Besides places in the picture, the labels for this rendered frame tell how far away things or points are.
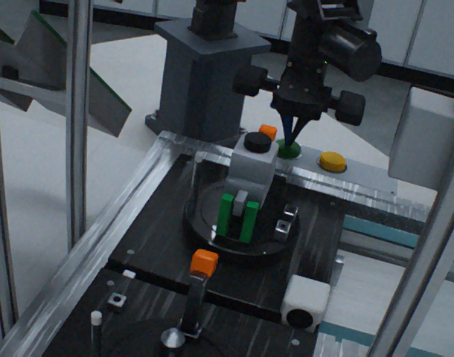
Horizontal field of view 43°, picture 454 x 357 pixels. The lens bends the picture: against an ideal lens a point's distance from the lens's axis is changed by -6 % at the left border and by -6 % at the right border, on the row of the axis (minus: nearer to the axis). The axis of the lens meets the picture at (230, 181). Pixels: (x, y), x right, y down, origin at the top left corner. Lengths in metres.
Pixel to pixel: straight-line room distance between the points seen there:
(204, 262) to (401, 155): 0.19
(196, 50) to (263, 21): 2.82
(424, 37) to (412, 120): 3.34
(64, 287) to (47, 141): 0.46
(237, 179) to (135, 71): 0.71
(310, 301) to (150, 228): 0.21
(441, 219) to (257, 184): 0.24
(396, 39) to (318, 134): 2.64
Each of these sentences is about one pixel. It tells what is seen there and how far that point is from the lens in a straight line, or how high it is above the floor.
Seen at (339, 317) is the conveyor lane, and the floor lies 0.92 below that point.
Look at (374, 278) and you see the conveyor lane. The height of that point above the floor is 0.92.
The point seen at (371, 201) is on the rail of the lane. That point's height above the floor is 0.96.
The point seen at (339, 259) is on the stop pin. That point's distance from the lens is 0.73.
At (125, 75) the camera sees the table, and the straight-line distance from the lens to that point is 1.31.
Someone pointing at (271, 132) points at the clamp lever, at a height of 1.08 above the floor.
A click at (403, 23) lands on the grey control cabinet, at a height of 0.39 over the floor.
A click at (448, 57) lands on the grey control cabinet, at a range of 3.90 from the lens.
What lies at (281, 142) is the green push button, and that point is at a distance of 0.91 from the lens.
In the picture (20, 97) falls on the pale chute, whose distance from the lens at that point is 0.88.
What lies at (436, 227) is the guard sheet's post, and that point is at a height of 1.16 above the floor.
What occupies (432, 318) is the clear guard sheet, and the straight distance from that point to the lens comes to 0.58.
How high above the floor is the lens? 1.42
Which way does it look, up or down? 34 degrees down
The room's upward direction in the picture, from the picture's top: 10 degrees clockwise
